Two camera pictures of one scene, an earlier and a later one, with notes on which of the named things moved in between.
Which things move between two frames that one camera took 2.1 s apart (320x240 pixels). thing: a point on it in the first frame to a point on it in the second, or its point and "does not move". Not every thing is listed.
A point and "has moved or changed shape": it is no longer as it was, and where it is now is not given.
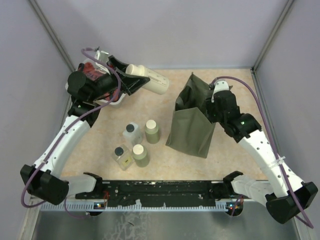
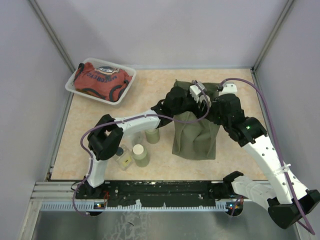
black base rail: [164, 192] does not move
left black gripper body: [103, 85] to [189, 104]
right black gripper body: [213, 115] does not move
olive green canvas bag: [192, 129] has moved or changed shape
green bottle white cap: [152, 129] does not move
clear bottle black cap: [132, 133] does not move
